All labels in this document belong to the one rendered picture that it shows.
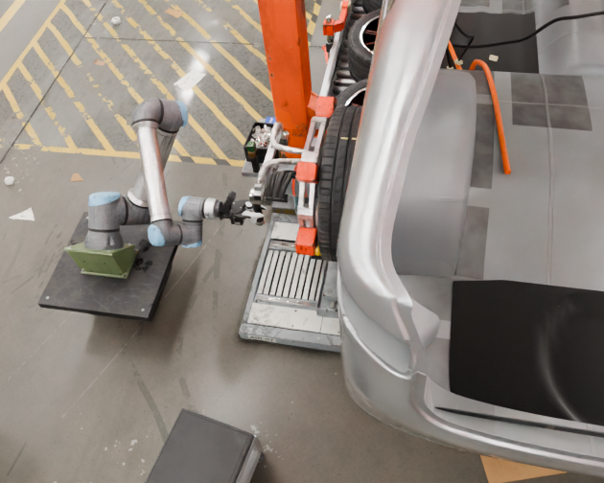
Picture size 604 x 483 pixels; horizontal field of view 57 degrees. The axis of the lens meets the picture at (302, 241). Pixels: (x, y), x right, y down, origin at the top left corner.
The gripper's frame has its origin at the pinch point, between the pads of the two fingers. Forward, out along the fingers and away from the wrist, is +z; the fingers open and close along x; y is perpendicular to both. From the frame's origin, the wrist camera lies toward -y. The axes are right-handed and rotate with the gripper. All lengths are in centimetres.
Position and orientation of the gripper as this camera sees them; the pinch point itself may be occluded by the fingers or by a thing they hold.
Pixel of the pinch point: (262, 210)
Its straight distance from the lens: 239.4
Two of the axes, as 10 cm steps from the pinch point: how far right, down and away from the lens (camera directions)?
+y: 0.8, 5.8, 8.1
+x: -1.9, 8.1, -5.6
